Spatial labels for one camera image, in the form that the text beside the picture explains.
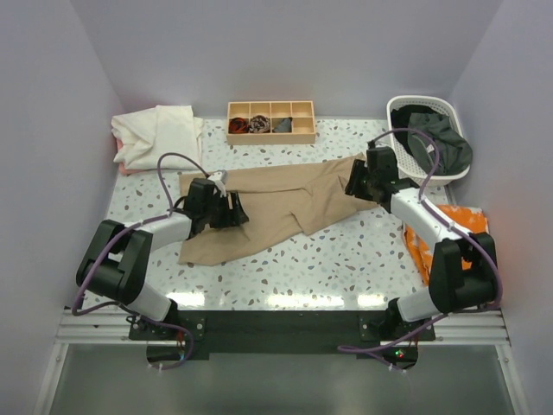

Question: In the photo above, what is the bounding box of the beige t-shirt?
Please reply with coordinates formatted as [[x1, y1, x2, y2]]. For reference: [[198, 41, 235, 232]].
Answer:
[[178, 155, 377, 266]]

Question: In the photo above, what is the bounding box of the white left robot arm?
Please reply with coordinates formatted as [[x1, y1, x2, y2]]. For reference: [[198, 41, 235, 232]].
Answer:
[[76, 170, 249, 325]]

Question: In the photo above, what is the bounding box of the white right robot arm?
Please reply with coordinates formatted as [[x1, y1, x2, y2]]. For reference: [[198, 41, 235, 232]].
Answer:
[[346, 146, 502, 330]]

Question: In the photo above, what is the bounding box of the white plastic laundry basket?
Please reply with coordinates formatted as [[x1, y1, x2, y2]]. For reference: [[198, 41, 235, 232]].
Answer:
[[387, 95, 470, 187]]

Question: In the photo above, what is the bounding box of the black garment in basket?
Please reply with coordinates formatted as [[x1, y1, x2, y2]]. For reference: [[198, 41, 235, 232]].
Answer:
[[391, 105, 437, 151]]

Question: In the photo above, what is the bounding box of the dark green t-shirt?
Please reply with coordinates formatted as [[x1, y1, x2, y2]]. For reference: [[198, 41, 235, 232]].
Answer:
[[407, 112, 473, 176]]

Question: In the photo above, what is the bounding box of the wooden compartment organizer box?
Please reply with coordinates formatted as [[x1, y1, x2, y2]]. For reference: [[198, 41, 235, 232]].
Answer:
[[226, 100, 316, 146]]

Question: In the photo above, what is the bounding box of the orange black rolled sock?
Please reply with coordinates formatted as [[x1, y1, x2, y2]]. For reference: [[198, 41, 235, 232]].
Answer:
[[228, 117, 249, 134]]

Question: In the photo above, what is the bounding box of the cream folded t-shirt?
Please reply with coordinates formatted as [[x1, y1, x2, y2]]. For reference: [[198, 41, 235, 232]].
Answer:
[[111, 105, 204, 170]]

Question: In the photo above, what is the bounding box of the brown patterned rolled sock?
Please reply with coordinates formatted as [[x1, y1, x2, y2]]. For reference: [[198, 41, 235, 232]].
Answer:
[[248, 114, 270, 134]]

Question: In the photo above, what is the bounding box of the grey rolled sock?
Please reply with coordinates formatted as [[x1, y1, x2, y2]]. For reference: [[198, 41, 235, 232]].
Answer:
[[271, 117, 293, 134]]

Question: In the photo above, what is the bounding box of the orange tie-dye folded t-shirt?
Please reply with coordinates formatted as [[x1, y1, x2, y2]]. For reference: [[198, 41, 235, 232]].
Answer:
[[403, 205, 489, 286]]

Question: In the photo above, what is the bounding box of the pink folded t-shirt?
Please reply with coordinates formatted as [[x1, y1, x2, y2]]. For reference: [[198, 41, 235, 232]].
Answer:
[[113, 138, 141, 176]]

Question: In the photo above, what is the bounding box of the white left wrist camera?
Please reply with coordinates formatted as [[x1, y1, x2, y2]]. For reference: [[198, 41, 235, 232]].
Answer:
[[208, 169, 228, 194]]

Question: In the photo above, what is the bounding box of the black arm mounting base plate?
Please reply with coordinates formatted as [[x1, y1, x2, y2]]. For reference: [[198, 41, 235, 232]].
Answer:
[[126, 310, 435, 362]]

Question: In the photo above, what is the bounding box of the aluminium frame rail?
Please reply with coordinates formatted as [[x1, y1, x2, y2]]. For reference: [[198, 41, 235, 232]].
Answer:
[[33, 306, 531, 414]]

